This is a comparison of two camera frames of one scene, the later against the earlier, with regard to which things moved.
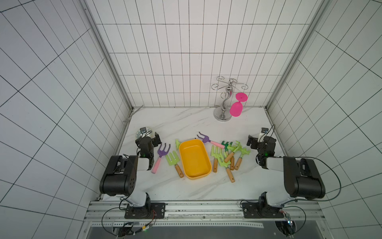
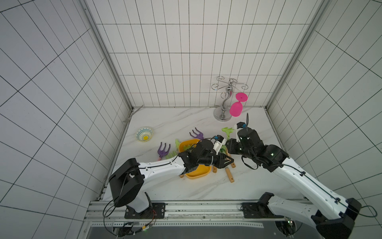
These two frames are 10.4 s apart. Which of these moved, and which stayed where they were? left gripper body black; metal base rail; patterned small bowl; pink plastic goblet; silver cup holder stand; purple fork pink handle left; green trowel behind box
Moved: left gripper body black
Stayed: silver cup holder stand; pink plastic goblet; patterned small bowl; purple fork pink handle left; green trowel behind box; metal base rail
